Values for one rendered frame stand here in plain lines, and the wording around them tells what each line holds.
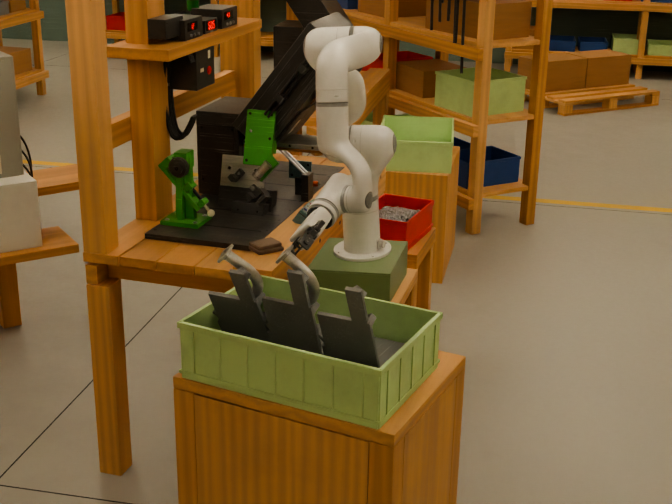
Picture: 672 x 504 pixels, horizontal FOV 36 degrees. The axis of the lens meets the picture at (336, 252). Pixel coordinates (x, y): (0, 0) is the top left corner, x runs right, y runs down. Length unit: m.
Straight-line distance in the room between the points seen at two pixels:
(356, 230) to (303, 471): 0.86
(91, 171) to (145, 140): 0.39
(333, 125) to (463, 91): 3.69
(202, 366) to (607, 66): 8.41
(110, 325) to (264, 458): 1.04
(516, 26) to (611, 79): 4.47
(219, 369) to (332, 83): 0.83
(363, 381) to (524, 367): 2.29
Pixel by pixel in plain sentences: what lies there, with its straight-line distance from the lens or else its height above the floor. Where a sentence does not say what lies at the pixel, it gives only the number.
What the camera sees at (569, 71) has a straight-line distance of 10.53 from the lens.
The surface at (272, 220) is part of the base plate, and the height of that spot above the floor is 0.90.
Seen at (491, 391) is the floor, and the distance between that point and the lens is 4.59.
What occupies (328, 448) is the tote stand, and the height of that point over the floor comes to 0.70.
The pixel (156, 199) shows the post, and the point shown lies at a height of 0.97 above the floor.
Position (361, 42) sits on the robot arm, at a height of 1.68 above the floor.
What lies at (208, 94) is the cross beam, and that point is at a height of 1.22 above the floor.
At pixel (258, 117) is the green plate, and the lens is 3.94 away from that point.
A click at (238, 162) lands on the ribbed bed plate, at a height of 1.07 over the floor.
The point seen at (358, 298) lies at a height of 1.11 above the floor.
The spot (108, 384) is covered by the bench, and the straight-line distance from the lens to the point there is 3.82.
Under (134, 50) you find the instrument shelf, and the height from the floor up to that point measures 1.53.
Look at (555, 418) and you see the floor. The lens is 4.43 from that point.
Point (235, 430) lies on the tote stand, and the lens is 2.89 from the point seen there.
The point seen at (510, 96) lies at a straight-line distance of 6.58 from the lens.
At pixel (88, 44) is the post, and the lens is 3.43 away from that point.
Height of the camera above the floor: 2.11
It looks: 20 degrees down
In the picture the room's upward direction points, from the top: 1 degrees clockwise
